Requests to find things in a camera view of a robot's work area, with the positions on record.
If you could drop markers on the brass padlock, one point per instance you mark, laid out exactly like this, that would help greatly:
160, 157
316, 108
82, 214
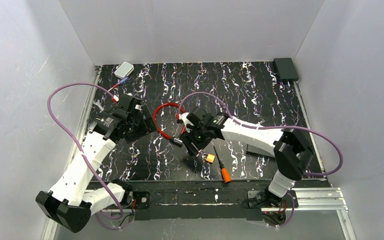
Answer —
209, 158

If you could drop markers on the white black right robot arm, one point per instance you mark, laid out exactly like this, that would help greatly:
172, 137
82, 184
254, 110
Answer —
289, 147

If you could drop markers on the black box in corner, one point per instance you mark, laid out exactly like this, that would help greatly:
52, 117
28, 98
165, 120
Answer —
285, 69

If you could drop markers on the white rectangular box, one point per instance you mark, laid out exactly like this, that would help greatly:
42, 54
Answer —
124, 70

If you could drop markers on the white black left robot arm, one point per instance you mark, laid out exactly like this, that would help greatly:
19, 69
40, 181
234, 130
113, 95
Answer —
67, 202

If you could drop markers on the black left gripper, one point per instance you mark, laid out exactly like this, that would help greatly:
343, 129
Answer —
144, 120

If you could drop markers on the dark grey flat plate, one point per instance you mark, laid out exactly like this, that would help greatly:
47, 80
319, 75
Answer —
267, 150

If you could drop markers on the blue red pen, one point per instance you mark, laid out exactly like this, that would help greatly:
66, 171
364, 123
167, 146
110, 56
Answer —
119, 83

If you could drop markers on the small silver wrench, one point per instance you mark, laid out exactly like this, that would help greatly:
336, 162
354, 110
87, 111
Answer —
98, 104

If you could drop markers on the aluminium frame rail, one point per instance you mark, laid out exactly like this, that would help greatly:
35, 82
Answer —
211, 199

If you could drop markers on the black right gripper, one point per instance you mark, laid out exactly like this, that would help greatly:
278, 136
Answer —
189, 133

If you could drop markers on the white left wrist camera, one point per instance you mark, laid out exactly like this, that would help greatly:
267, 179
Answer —
116, 99

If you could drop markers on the orange handled screwdriver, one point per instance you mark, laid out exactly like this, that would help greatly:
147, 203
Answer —
224, 172

